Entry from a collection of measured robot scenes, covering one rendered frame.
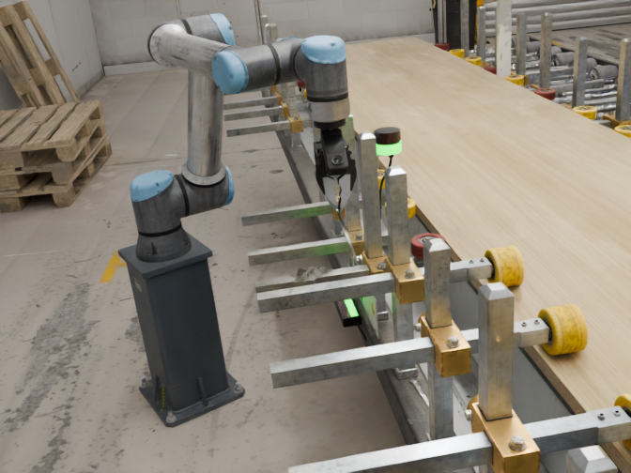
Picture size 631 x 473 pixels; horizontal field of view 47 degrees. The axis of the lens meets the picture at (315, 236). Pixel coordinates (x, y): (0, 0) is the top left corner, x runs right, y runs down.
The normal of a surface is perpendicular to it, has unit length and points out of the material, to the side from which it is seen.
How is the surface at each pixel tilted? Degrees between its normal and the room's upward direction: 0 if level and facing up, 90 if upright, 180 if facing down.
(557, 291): 0
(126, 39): 90
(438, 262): 90
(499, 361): 90
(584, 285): 0
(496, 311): 90
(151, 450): 0
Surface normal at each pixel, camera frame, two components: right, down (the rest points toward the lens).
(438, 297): 0.15, 0.39
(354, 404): -0.09, -0.91
